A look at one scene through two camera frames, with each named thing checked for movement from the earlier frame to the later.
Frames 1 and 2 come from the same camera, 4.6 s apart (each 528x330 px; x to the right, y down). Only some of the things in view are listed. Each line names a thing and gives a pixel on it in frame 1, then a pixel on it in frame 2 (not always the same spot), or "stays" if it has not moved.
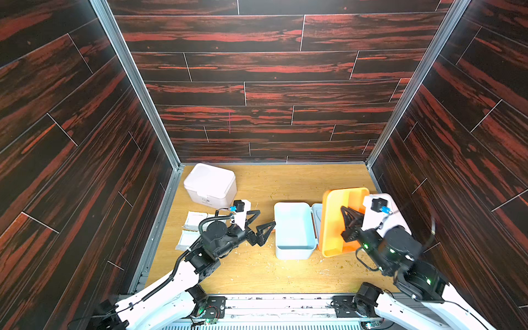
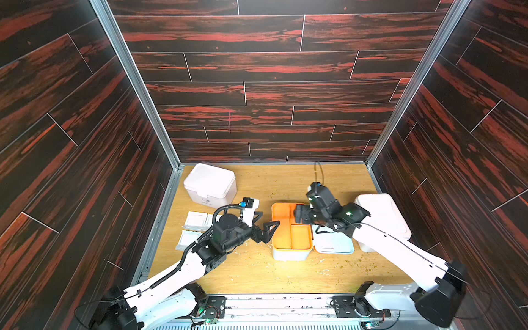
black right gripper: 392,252 to 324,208
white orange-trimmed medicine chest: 298,229 stays
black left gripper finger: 263,232 stays
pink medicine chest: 211,185 stays
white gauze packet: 186,239 stays
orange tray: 331,222 to 289,236
